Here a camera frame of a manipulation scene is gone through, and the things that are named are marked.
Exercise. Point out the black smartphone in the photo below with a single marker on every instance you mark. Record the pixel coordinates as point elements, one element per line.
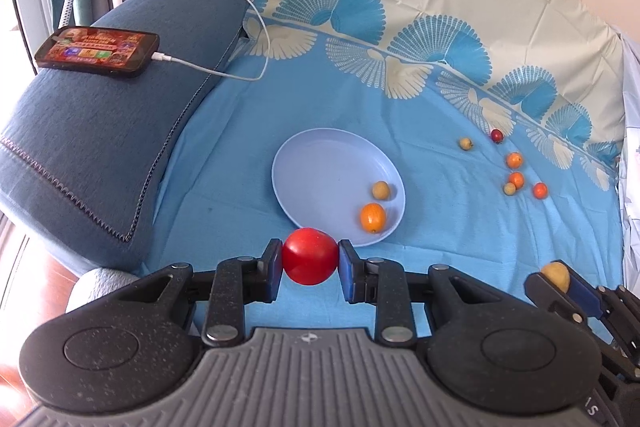
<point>97,52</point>

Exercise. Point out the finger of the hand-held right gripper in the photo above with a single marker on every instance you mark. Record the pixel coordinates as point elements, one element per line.
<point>547,294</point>
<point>585,297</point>

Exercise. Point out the small red cherry tomato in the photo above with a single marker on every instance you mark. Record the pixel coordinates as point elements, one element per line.
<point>496,136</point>

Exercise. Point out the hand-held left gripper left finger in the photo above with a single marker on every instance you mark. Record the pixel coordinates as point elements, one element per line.
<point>274,278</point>

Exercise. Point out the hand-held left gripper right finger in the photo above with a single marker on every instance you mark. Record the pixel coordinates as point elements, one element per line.
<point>346,278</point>

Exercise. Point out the large red tomato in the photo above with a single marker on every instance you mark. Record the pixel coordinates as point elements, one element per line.
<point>310,256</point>

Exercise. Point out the small orange mandarin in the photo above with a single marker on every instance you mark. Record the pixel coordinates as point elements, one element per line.
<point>516,179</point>
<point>540,190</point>
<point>514,160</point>

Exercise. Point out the small yellow-green round fruit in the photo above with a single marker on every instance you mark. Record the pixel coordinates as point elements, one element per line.
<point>509,189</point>
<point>557,276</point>
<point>381,190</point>
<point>466,143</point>

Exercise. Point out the oval orange kumquat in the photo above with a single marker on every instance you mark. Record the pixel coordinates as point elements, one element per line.
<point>372,217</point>

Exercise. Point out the pale blue oval plate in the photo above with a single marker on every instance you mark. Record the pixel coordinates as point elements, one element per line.
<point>325,172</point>

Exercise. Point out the grey fuzzy cushion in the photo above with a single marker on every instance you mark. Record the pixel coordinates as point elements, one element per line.
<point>95,284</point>

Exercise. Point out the blue fabric sofa armrest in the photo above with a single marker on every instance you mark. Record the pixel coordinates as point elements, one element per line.
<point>100,132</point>

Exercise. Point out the blue fan-print cloth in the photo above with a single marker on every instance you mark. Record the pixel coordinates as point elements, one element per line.
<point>450,72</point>

